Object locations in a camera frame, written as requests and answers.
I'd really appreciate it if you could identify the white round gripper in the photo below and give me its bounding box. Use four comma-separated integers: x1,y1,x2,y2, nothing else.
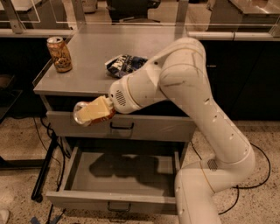
76,76,140,123

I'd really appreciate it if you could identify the red coke can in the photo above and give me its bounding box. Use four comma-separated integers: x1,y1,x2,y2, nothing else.
73,101,115,126

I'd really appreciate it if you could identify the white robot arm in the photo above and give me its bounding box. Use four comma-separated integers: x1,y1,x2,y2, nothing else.
73,38,256,224

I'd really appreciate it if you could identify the grey top drawer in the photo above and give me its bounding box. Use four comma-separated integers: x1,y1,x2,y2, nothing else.
46,111,196,142

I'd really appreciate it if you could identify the grey drawer cabinet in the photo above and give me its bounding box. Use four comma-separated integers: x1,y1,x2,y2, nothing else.
32,24,208,217

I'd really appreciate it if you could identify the gold patterned drink can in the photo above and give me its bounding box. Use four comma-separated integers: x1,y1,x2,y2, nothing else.
46,36,73,73

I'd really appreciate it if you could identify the open grey middle drawer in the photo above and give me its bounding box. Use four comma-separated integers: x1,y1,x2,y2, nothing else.
46,148,179,215

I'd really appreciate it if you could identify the blue chip bag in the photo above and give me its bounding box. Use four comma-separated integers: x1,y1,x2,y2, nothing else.
105,54,148,78

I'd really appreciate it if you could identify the black office chair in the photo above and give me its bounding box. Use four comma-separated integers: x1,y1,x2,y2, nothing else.
106,0,161,23

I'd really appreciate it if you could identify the black table leg frame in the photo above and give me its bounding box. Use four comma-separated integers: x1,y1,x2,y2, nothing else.
0,136,58,203

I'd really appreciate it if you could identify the white horizontal rail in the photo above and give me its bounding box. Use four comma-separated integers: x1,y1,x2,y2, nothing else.
188,31,280,41

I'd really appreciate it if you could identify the black floor cable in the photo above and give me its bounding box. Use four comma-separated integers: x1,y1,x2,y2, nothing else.
190,141,272,216

